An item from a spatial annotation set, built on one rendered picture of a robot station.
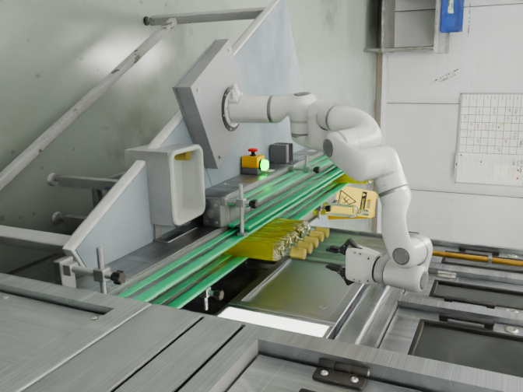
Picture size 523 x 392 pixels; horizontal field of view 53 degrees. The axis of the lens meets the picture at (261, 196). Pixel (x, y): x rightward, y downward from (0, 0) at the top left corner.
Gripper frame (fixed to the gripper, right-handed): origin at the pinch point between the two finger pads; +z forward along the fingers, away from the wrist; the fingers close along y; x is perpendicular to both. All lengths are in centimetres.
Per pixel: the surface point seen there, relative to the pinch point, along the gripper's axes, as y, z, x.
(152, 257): 6, 32, 43
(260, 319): -12.5, 7.6, 25.5
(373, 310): -13.0, -14.1, 0.1
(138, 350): 21, -31, 93
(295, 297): -12.6, 8.9, 7.3
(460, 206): -126, 163, -575
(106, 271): 15, 10, 71
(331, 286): -12.5, 4.5, -6.5
